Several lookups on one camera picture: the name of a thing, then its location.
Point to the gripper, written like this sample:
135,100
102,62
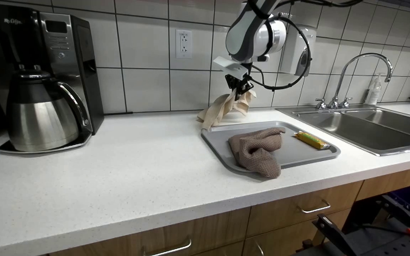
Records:
230,82

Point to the beige towel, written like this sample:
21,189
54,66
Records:
219,110

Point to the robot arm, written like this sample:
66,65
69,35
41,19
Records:
242,32

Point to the brown towel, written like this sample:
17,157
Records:
258,151

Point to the grey tray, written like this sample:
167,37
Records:
297,149

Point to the yellow wrapped bar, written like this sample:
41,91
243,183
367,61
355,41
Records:
311,140

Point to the chrome tap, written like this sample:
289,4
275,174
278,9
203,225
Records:
347,67

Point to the wooden drawer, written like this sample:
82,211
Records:
290,209
205,233
283,241

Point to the steel sink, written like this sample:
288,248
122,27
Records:
365,131

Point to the clear pump bottle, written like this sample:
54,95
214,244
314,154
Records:
374,91

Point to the black and steel coffee maker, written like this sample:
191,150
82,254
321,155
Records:
66,53

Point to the steel coffee carafe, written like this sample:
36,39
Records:
43,117

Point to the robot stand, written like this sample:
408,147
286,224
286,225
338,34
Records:
376,241

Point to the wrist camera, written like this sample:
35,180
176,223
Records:
231,67

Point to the wall soap dispenser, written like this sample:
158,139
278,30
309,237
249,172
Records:
295,49

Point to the white wall socket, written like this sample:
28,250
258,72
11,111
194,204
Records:
183,43

